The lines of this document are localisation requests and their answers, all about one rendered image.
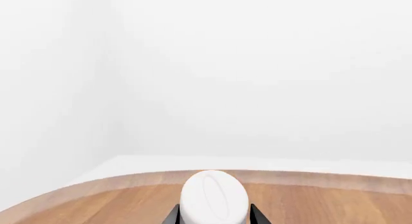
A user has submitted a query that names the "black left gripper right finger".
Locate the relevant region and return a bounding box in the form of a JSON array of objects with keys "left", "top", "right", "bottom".
[{"left": 249, "top": 203, "right": 272, "bottom": 224}]

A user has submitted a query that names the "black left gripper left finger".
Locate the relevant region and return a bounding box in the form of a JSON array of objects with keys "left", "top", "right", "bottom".
[{"left": 164, "top": 203, "right": 182, "bottom": 224}]

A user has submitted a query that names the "white oval object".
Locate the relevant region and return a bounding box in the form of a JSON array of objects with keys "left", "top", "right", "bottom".
[{"left": 179, "top": 169, "right": 250, "bottom": 224}]

